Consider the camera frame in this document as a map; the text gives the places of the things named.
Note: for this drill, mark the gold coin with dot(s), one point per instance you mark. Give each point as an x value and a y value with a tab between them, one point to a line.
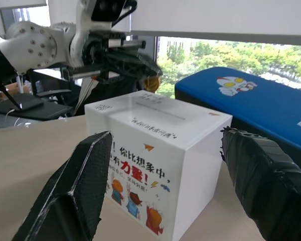
151	85

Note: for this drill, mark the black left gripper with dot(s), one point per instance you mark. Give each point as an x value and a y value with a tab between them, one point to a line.
96	51

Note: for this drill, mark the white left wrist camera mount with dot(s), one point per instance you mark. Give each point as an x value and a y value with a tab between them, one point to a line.
81	27

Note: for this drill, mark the black desk pad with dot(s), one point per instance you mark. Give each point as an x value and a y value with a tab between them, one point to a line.
32	108

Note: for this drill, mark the white slotted box with cartoons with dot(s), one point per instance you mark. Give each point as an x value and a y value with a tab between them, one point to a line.
180	140

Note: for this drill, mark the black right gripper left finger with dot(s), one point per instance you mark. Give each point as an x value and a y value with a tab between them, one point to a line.
72	190

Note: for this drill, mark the black office chair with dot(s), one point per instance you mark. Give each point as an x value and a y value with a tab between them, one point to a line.
50	88

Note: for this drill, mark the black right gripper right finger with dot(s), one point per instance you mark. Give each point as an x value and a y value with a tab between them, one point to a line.
268	183

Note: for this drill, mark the blue case with cartoon hero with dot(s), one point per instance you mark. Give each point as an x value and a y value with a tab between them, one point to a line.
250	105

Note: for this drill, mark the white roller window blind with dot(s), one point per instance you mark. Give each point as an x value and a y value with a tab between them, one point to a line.
190	15

